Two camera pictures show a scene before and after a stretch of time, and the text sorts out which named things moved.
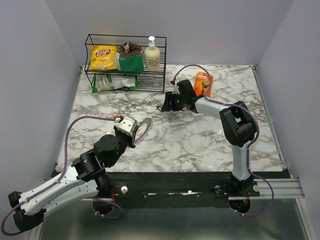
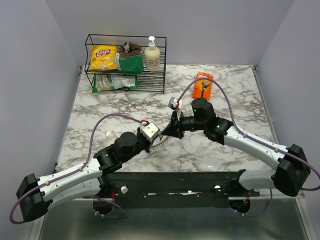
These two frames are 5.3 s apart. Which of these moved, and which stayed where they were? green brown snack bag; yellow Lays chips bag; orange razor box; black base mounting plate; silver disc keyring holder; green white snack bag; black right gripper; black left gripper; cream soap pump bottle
Moved: black left gripper; silver disc keyring holder; black right gripper
Stayed: yellow Lays chips bag; orange razor box; green brown snack bag; black base mounting plate; green white snack bag; cream soap pump bottle
